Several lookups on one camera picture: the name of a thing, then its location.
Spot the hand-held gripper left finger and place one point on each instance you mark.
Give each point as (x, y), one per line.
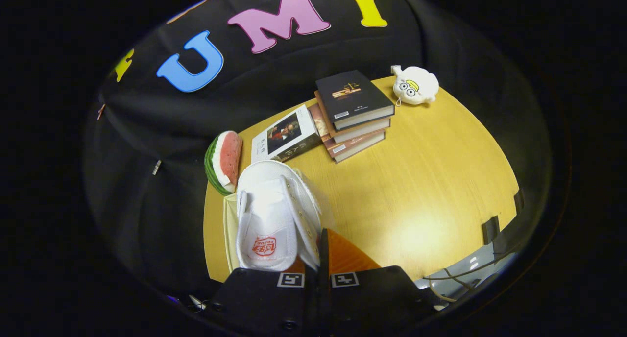
(259, 302)

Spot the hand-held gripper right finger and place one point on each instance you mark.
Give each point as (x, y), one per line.
(324, 278)

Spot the beige fabric storage box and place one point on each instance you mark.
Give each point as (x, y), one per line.
(230, 229)

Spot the white canvas shoe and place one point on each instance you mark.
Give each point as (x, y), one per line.
(267, 209)

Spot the brown cover book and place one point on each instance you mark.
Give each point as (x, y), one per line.
(360, 146)
(365, 130)

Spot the white book with portrait cover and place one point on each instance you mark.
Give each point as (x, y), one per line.
(284, 133)

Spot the watermelon slice plush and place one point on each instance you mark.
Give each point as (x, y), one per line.
(228, 156)

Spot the black backdrop cloth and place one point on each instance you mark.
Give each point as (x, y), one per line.
(137, 204)

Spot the silver cloth clip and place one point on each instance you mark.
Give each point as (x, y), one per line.
(156, 167)

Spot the dark hardcover book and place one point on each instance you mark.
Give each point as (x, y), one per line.
(350, 94)

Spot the white cartoon plush toy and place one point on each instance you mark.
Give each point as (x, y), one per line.
(416, 84)

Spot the pink cloth clip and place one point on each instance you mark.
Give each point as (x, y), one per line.
(100, 111)

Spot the black table bracket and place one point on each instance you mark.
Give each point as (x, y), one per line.
(491, 230)
(518, 202)

